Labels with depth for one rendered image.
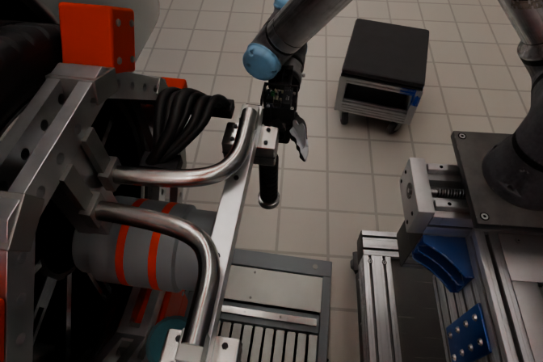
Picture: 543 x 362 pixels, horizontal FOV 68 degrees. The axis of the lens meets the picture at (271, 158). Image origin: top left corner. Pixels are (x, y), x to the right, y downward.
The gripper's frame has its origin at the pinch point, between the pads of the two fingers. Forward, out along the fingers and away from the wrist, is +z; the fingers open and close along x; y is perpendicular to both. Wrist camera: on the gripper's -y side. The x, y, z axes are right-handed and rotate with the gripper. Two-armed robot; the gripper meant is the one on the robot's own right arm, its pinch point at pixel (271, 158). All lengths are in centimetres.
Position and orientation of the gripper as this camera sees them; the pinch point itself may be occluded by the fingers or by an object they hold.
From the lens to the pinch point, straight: 78.8
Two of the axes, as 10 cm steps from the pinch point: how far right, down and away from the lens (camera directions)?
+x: 9.9, 1.2, -0.9
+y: 0.0, -6.1, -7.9
